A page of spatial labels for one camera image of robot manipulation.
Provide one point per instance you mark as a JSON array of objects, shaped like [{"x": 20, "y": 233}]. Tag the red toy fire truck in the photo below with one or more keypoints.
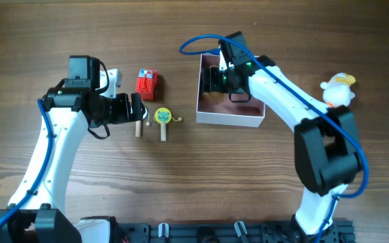
[{"x": 146, "y": 83}]

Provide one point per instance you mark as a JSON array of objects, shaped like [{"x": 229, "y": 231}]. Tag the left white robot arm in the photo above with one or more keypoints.
[{"x": 35, "y": 213}]

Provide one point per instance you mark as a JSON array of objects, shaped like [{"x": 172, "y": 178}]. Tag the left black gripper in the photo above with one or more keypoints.
[{"x": 123, "y": 114}]

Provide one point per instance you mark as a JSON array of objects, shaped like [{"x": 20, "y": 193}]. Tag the white plush duck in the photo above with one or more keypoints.
[{"x": 337, "y": 91}]

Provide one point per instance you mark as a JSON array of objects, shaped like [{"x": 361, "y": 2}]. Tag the white wooden rattle drum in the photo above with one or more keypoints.
[{"x": 139, "y": 124}]

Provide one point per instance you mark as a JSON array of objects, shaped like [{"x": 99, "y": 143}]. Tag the pink white open box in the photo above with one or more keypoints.
[{"x": 249, "y": 114}]

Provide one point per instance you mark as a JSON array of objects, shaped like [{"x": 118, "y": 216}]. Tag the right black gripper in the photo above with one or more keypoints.
[{"x": 209, "y": 79}]

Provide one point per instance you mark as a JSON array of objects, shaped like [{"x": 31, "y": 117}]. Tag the yellow cat rattle drum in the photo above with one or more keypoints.
[{"x": 163, "y": 116}]

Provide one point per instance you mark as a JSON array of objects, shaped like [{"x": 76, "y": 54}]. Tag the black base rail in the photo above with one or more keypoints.
[{"x": 214, "y": 233}]

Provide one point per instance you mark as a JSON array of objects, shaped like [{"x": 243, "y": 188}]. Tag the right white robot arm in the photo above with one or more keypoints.
[{"x": 328, "y": 157}]

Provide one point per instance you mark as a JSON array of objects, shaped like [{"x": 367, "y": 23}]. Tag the brown plush toy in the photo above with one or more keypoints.
[{"x": 214, "y": 97}]

